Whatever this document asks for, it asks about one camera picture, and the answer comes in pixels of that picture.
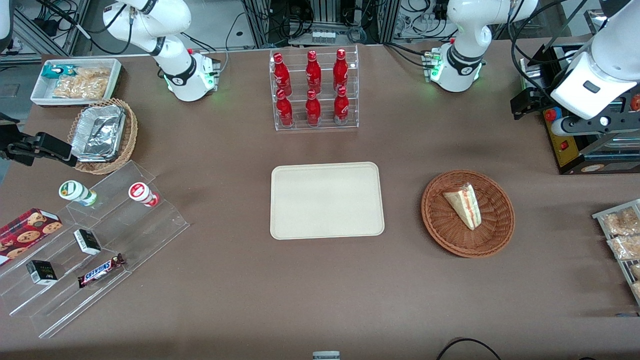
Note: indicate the small black white box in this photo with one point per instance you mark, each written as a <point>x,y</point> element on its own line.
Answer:
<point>41,272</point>
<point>87,241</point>

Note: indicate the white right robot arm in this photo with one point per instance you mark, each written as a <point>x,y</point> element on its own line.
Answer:
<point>155,25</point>

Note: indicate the Snickers chocolate bar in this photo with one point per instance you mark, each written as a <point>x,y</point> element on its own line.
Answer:
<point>100,270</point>

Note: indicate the clear acrylic bottle rack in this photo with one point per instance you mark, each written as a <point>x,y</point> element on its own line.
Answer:
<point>325,125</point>

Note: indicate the beige rectangular tray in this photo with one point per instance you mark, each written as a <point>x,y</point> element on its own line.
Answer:
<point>325,200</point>

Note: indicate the aluminium frame rack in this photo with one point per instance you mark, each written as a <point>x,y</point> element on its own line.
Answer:
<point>325,12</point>

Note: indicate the brown round wicker basket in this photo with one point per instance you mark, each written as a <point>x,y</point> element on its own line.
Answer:
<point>490,235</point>

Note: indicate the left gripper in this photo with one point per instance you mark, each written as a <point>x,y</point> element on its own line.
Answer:
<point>539,95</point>

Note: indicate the red soda bottle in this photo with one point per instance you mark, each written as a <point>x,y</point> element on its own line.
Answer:
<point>341,71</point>
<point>313,110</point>
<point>281,75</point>
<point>284,111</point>
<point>341,109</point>
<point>313,72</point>

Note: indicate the white power strip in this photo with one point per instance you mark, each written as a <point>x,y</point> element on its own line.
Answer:
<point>312,36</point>

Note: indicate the white rectangular snack bin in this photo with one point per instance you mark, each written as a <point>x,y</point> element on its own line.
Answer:
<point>42,95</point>

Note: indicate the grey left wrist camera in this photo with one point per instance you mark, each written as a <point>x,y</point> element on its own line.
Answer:
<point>590,126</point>

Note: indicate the green snack packet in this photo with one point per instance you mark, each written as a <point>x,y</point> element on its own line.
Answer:
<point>52,71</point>

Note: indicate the triangular sandwich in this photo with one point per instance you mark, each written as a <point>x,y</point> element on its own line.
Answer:
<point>465,207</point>

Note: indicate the small grey box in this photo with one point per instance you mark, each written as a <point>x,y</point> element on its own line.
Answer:
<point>326,355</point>

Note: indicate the clear acrylic stepped display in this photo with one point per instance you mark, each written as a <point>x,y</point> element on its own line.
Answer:
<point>150,235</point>

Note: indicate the red lid yogurt cup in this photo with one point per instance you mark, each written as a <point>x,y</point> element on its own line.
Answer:
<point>140,192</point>

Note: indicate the aluminium foil containers stack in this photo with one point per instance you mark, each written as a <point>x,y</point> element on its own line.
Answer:
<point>97,132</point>

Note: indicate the clear bag of crackers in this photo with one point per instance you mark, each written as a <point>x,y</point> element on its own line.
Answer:
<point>95,73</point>
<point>80,89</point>

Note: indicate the clear bag of fried snacks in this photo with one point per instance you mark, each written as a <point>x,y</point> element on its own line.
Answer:
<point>622,222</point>
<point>627,247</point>
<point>636,271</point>
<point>637,290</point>

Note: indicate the grey tray with snack bags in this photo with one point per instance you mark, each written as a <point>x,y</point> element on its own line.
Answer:
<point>602,216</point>

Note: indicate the black yellow food warmer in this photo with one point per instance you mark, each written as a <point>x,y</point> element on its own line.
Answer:
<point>575,155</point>

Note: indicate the aluminium frame structure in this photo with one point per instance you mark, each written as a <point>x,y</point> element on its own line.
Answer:
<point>30,30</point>

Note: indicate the red chocolate cookie box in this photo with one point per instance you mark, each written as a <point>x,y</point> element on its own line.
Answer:
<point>25,232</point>

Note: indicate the green lid yogurt cup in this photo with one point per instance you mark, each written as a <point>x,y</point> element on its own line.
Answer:
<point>74,191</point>

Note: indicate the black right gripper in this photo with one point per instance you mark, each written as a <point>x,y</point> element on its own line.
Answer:
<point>11,138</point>

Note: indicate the light wicker basket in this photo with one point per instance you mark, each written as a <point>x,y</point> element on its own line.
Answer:
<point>127,135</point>

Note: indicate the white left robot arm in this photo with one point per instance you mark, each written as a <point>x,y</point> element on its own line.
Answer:
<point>465,30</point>

